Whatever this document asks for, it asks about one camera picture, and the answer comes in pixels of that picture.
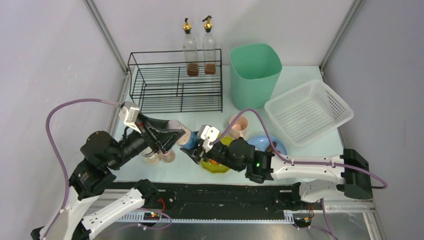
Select tall jar blue label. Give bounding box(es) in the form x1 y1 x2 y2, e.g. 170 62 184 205
167 119 198 150

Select oil bottle gold spout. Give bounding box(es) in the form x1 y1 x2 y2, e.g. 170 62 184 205
182 18 199 77
202 15 216 75

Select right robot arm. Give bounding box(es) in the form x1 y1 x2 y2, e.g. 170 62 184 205
181 138 373 203

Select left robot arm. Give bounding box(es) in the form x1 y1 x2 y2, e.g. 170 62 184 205
30 113 185 240

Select pink lid spice shaker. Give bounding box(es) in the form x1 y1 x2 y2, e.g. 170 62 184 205
159 149 176 163

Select green dotted plate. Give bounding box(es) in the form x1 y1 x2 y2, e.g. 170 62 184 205
200 136 234 174

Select round glass jar silver lid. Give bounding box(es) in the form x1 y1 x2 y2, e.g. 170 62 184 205
141 150 161 166

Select pink mug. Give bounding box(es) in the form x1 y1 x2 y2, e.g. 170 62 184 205
229 115 249 139

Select blue plate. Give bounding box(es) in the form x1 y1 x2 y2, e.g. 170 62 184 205
247 135 288 155

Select brown sea cucumber toy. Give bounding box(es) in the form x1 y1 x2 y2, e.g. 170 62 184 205
265 141 277 153

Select white plastic basket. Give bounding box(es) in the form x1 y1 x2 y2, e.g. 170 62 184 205
264 79 354 147

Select green plastic bin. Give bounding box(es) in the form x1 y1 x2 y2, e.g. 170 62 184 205
229 43 283 110

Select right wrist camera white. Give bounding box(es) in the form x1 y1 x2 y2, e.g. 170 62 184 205
196 125 220 152

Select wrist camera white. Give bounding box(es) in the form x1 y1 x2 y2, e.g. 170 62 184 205
118 101 142 134
196 125 220 152

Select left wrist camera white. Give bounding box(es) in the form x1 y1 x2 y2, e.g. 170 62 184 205
118 101 142 134

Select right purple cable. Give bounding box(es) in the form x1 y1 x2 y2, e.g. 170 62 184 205
211 108 388 190

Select black wire rack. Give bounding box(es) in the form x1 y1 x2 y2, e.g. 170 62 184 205
127 48 223 114

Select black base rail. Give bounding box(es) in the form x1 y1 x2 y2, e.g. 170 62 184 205
112 180 316 221

